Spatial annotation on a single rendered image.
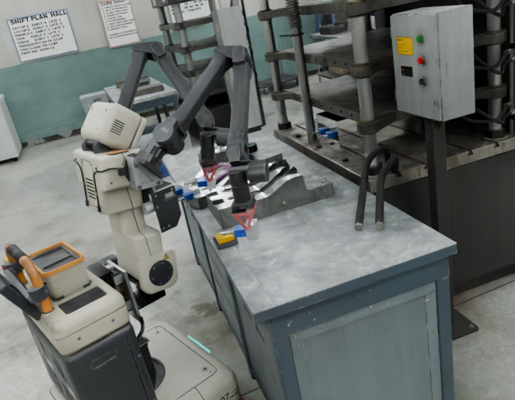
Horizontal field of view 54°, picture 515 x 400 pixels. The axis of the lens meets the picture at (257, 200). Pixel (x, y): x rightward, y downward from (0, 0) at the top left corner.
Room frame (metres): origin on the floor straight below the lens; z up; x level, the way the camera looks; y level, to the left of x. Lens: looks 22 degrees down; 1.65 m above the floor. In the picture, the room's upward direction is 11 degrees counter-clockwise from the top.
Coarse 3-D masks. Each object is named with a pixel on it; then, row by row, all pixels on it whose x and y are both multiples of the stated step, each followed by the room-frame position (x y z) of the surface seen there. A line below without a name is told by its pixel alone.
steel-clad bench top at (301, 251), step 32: (192, 160) 2.96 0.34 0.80; (288, 160) 2.60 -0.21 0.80; (352, 192) 2.00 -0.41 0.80; (288, 224) 1.81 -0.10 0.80; (320, 224) 1.76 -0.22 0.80; (352, 224) 1.70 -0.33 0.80; (384, 224) 1.65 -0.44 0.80; (416, 224) 1.60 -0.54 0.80; (224, 256) 1.65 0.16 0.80; (256, 256) 1.60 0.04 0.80; (288, 256) 1.55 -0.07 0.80; (320, 256) 1.51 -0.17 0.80; (352, 256) 1.47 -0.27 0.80; (384, 256) 1.43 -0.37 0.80; (416, 256) 1.39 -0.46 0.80; (256, 288) 1.39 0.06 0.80; (288, 288) 1.35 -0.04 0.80; (320, 288) 1.32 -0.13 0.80
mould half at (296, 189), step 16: (272, 176) 2.06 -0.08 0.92; (288, 176) 1.98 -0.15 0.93; (304, 176) 2.14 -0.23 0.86; (320, 176) 2.10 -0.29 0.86; (208, 192) 2.10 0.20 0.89; (224, 192) 2.06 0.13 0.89; (272, 192) 1.94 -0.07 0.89; (288, 192) 1.95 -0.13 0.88; (304, 192) 1.97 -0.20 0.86; (320, 192) 1.98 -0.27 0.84; (224, 208) 1.89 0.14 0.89; (256, 208) 1.92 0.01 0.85; (272, 208) 1.93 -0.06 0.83; (288, 208) 1.95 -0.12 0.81; (224, 224) 1.88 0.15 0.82
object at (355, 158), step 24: (456, 120) 2.77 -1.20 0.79; (288, 144) 3.13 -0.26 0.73; (312, 144) 2.85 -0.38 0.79; (384, 144) 2.59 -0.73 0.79; (408, 144) 2.51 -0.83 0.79; (456, 144) 2.37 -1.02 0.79; (480, 144) 2.30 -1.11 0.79; (504, 144) 2.30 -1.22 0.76; (336, 168) 2.45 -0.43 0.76; (360, 168) 2.30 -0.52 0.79; (408, 168) 2.18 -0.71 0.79
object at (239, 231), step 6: (246, 222) 1.55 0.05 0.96; (252, 222) 1.54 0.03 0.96; (240, 228) 1.54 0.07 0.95; (252, 228) 1.52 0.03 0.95; (258, 228) 1.55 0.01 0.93; (222, 234) 1.56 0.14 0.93; (240, 234) 1.53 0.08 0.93; (246, 234) 1.52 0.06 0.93; (252, 234) 1.52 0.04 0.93; (258, 234) 1.53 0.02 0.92
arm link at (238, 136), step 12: (240, 48) 1.82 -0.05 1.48; (240, 60) 1.78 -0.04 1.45; (240, 72) 1.79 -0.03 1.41; (240, 84) 1.76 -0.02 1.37; (240, 96) 1.72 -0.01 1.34; (240, 108) 1.69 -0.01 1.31; (240, 120) 1.66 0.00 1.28; (240, 132) 1.62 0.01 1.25; (228, 144) 1.60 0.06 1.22; (240, 144) 1.59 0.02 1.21; (228, 156) 1.57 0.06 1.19; (240, 156) 1.56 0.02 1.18
